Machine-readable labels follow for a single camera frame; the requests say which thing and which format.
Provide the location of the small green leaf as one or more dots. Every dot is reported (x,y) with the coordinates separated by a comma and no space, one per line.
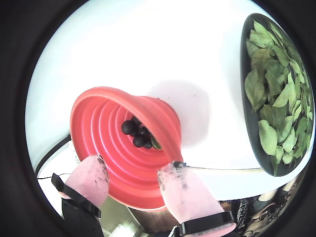
(157,145)

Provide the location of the olive yellowish large leaf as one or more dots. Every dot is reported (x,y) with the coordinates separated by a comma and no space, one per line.
(261,59)

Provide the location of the heap of green leaves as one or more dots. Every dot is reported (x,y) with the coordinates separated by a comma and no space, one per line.
(267,138)

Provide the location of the person in black patterned clothes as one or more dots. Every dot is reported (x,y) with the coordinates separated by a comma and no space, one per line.
(247,214)

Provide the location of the dark grey round bowl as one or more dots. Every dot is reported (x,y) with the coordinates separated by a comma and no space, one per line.
(247,111)

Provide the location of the pink padded gripper finger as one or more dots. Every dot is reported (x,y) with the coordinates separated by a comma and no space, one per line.
(187,195)
(86,180)

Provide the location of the red ribbed plastic cup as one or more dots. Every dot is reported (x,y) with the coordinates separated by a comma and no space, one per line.
(98,148)

